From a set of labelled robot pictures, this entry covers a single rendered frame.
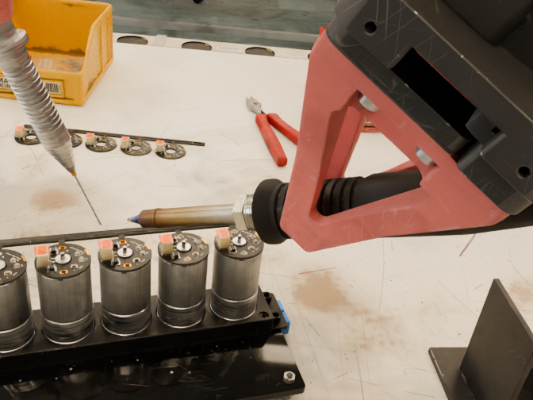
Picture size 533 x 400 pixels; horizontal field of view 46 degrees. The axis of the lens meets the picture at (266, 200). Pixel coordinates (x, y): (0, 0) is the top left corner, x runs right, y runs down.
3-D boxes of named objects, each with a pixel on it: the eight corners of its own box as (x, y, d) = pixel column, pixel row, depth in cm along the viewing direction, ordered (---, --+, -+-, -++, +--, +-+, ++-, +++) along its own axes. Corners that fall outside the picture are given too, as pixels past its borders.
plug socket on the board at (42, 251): (55, 266, 29) (54, 254, 28) (35, 267, 28) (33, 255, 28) (55, 255, 29) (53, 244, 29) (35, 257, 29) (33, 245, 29)
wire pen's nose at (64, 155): (58, 169, 26) (41, 140, 25) (83, 159, 26) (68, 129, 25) (61, 183, 25) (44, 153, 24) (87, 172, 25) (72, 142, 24)
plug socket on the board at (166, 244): (178, 253, 30) (178, 242, 30) (160, 255, 30) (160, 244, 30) (174, 243, 31) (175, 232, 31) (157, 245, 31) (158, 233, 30)
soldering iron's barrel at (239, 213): (138, 243, 27) (264, 239, 24) (125, 210, 27) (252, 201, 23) (159, 227, 28) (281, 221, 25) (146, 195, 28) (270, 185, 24)
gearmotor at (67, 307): (97, 352, 31) (92, 271, 28) (44, 359, 31) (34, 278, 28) (93, 318, 33) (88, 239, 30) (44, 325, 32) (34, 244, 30)
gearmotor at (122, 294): (154, 344, 32) (155, 265, 29) (104, 351, 31) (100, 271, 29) (147, 311, 34) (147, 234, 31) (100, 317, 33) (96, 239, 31)
